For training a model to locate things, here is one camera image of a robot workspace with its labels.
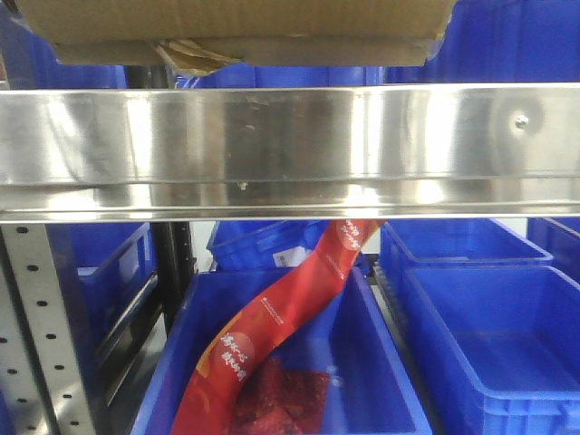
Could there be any plain worn cardboard box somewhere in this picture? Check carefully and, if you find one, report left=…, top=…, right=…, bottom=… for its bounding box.
left=15, top=1, right=454, bottom=66

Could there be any stainless steel shelf beam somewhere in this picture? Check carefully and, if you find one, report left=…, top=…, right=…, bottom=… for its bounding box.
left=1, top=83, right=579, bottom=223

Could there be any perforated steel shelf upright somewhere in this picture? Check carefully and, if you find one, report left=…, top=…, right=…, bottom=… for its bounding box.
left=1, top=224, right=103, bottom=434

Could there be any blue bin centre rear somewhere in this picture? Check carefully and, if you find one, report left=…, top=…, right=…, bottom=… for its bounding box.
left=207, top=220, right=377, bottom=273

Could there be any blue bin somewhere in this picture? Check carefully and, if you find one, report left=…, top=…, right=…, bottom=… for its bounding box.
left=207, top=220, right=377, bottom=273
left=387, top=1, right=579, bottom=83
left=379, top=218, right=554, bottom=314
left=527, top=217, right=580, bottom=282
left=47, top=221, right=158, bottom=359
left=131, top=268, right=431, bottom=434
left=403, top=266, right=579, bottom=434
left=1, top=5, right=127, bottom=90

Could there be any blue bin right rear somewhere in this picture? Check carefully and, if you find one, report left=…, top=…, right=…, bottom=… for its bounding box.
left=379, top=218, right=554, bottom=314

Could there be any blue bin centre front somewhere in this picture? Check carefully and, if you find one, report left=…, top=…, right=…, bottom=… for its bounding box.
left=131, top=268, right=431, bottom=434

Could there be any torn packing tape flap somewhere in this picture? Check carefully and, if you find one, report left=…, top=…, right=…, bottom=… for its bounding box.
left=152, top=39, right=242, bottom=77

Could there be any blue bin left lower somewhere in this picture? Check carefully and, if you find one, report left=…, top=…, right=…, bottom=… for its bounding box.
left=47, top=221, right=158, bottom=359

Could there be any red printed snack bag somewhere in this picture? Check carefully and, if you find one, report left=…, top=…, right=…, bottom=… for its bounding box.
left=171, top=219, right=384, bottom=434

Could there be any blue bin right front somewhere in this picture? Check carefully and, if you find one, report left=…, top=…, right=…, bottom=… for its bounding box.
left=403, top=266, right=579, bottom=434

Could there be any blue bin upper right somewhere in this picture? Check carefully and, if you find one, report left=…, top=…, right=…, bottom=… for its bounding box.
left=387, top=1, right=579, bottom=83

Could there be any blue bin far right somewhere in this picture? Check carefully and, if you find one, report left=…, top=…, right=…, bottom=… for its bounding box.
left=527, top=217, right=580, bottom=282

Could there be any blue bin upper left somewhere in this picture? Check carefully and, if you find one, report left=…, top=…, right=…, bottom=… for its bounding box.
left=1, top=5, right=127, bottom=90

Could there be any black shelf post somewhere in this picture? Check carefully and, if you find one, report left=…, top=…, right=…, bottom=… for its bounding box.
left=150, top=222, right=197, bottom=334

